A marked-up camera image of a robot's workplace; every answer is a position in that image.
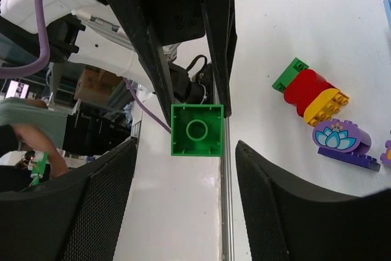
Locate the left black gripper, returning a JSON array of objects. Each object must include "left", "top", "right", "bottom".
[{"left": 57, "top": 0, "right": 214, "bottom": 124}]

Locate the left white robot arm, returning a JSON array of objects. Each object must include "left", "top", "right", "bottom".
[{"left": 1, "top": 0, "right": 206, "bottom": 120}]

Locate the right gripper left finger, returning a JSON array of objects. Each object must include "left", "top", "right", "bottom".
[{"left": 1, "top": 140, "right": 137, "bottom": 260}]

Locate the purple flower lego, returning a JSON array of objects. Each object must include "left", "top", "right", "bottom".
[{"left": 312, "top": 119, "right": 380, "bottom": 172}]

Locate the yellow curved lego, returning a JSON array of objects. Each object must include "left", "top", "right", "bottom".
[{"left": 303, "top": 88, "right": 349, "bottom": 127}]

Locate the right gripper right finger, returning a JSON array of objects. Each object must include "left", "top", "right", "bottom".
[{"left": 235, "top": 141, "right": 390, "bottom": 260}]

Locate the green square lego brick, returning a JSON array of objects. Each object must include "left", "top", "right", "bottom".
[{"left": 171, "top": 104, "right": 224, "bottom": 157}]

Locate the light blue left bin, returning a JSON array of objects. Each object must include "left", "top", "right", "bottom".
[{"left": 383, "top": 0, "right": 391, "bottom": 29}]

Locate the person in background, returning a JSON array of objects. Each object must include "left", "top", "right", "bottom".
[{"left": 1, "top": 98, "right": 69, "bottom": 177}]

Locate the red heart lego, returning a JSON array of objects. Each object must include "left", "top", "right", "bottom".
[{"left": 283, "top": 69, "right": 335, "bottom": 117}]

